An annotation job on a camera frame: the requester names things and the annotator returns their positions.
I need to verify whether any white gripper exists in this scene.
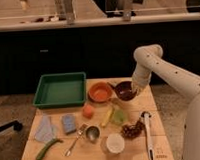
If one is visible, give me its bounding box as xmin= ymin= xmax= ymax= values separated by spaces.
xmin=131 ymin=73 xmax=151 ymax=95

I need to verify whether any dark brown bowl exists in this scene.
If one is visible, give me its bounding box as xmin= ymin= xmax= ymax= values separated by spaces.
xmin=114 ymin=81 xmax=137 ymax=101

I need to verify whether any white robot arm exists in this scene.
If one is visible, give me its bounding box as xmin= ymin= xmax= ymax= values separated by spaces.
xmin=131 ymin=44 xmax=200 ymax=160

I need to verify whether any green plastic cup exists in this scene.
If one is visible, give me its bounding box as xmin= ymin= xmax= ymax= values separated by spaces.
xmin=111 ymin=109 xmax=126 ymax=126

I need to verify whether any orange bowl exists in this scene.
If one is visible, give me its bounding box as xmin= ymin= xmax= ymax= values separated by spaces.
xmin=88 ymin=81 xmax=112 ymax=103

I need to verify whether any bunch of dark grapes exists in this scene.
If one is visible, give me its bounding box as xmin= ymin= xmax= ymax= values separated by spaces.
xmin=121 ymin=121 xmax=145 ymax=139

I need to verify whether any orange fruit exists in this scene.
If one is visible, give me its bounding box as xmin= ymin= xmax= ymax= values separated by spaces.
xmin=82 ymin=104 xmax=95 ymax=119

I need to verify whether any white cup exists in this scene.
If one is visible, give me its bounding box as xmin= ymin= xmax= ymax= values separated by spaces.
xmin=101 ymin=133 xmax=125 ymax=154

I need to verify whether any metal measuring cup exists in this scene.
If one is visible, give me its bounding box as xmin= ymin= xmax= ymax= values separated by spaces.
xmin=84 ymin=126 xmax=100 ymax=143

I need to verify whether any blue sponge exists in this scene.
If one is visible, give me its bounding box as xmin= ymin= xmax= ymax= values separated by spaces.
xmin=62 ymin=115 xmax=77 ymax=134

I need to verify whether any green plastic tray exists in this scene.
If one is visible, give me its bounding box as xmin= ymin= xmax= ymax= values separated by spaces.
xmin=33 ymin=72 xmax=86 ymax=109

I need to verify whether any metal spoon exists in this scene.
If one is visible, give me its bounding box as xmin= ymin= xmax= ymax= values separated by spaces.
xmin=65 ymin=129 xmax=85 ymax=156

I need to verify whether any light blue cloth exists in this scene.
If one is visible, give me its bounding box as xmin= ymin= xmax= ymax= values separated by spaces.
xmin=34 ymin=115 xmax=56 ymax=143

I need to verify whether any green cucumber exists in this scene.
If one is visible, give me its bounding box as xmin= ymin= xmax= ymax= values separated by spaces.
xmin=36 ymin=138 xmax=63 ymax=160

